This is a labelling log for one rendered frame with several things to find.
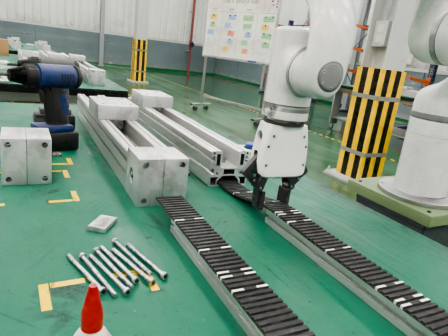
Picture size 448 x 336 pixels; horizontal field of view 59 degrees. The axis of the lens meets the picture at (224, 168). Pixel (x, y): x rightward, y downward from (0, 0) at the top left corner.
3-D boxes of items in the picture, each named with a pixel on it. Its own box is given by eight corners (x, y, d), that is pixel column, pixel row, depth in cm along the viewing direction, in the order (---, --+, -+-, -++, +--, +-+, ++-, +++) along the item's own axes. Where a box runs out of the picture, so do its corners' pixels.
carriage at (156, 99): (171, 115, 143) (173, 97, 141) (141, 114, 138) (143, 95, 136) (158, 108, 156) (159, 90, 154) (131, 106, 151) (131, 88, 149)
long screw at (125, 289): (131, 295, 49) (131, 287, 49) (124, 297, 49) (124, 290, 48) (93, 258, 57) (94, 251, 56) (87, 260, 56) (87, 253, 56)
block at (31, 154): (64, 183, 82) (65, 139, 80) (1, 186, 77) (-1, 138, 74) (59, 169, 91) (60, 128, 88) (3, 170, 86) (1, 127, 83)
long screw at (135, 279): (140, 283, 52) (140, 276, 51) (133, 285, 51) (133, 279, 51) (105, 249, 59) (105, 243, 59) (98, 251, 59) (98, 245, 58)
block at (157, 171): (196, 203, 81) (201, 159, 78) (136, 207, 75) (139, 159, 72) (181, 188, 88) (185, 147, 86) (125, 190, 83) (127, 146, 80)
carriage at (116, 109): (137, 130, 113) (139, 106, 111) (97, 129, 108) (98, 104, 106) (125, 119, 126) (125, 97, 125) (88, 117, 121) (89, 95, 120)
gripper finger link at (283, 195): (290, 177, 76) (284, 209, 78) (303, 176, 77) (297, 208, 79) (281, 171, 78) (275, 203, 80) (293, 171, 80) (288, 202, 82)
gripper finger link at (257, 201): (253, 178, 72) (248, 212, 74) (268, 177, 74) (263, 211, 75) (245, 173, 75) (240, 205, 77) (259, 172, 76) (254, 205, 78)
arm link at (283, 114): (278, 107, 67) (275, 124, 67) (319, 109, 71) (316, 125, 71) (253, 99, 74) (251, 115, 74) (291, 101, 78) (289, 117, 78)
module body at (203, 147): (245, 185, 96) (250, 151, 94) (207, 187, 91) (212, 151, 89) (151, 119, 164) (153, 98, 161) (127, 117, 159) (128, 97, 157)
